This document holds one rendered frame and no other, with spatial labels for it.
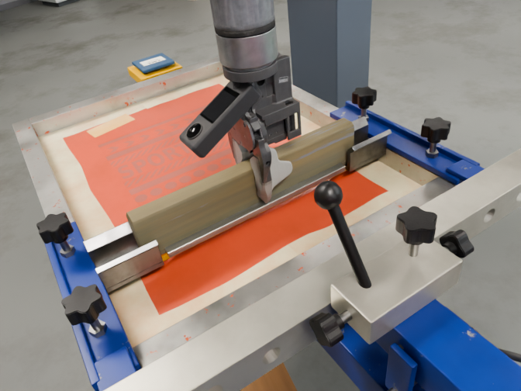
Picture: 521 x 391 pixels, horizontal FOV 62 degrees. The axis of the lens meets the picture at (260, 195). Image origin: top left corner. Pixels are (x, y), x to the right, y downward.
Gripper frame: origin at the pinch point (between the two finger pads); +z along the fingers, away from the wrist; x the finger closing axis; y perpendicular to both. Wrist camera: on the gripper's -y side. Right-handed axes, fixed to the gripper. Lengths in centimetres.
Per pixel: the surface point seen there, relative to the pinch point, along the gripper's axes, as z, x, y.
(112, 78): 101, 342, 48
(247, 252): 5.3, -6.0, -5.5
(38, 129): 4, 57, -24
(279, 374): 99, 24, 11
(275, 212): 5.3, -1.0, 2.8
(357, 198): 5.3, -6.9, 15.1
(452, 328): -3.3, -35.0, 1.4
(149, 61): 4, 79, 11
